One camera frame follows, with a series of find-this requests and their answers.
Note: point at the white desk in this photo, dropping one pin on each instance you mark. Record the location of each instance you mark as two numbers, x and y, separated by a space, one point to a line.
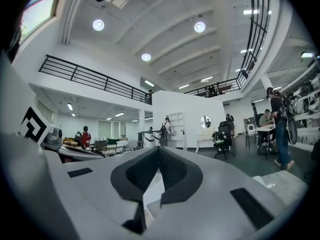
266 128

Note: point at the round wall mirror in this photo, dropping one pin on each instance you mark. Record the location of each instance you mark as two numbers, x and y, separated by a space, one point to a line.
205 122

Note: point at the white capsule backpack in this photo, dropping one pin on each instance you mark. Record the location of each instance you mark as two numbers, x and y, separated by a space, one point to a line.
251 129

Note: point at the white display shelf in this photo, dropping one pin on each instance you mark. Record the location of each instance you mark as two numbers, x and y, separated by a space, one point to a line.
308 101

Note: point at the white wall shelf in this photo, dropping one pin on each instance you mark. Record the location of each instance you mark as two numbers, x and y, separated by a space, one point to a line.
176 124

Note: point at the rectangular ceiling light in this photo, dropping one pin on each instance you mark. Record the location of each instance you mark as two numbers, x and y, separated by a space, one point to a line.
149 83
206 79
183 86
246 50
251 12

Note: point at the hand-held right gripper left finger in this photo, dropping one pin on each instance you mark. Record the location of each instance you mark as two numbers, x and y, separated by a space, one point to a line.
100 196

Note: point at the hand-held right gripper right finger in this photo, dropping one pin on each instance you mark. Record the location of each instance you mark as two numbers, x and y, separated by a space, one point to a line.
212 209

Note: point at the black balcony railing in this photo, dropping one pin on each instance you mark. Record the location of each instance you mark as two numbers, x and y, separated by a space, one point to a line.
73 74
254 21

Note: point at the round white ceiling lamp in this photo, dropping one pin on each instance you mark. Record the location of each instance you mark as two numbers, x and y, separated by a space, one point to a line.
98 24
199 27
146 57

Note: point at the black office chair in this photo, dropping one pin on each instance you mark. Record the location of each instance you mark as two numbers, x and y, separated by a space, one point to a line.
225 129

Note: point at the white table mat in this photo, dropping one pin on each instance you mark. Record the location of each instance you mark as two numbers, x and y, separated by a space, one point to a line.
153 187

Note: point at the large black-framed window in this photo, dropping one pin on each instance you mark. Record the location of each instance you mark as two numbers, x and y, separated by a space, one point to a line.
37 16

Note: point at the white console table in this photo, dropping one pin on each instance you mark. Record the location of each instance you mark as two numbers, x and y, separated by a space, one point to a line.
205 136

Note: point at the black backpack green trim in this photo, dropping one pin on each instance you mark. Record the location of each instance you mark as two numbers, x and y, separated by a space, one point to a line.
218 137

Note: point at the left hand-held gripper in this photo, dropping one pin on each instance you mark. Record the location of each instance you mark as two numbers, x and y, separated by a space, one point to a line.
32 126

